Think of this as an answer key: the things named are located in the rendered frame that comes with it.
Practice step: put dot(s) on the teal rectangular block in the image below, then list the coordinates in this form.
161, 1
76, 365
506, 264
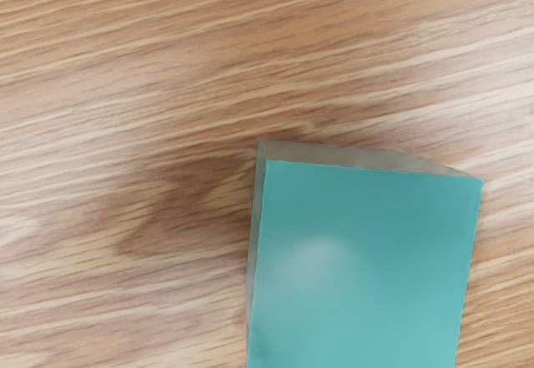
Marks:
363, 268

